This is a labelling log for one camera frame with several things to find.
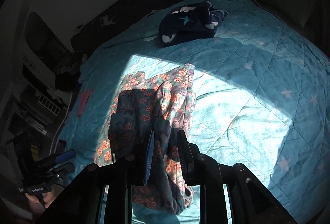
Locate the floral patterned small garment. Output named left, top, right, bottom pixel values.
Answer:
left=94, top=64, right=195, bottom=215

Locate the person's left hand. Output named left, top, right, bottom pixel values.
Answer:
left=24, top=185, right=60, bottom=214

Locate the white grid panel device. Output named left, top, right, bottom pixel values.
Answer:
left=38, top=94, right=60, bottom=116

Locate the teal star pattern quilt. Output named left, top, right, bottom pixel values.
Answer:
left=59, top=0, right=329, bottom=223

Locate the navy blue fleece garment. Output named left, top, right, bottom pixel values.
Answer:
left=158, top=1, right=229, bottom=47

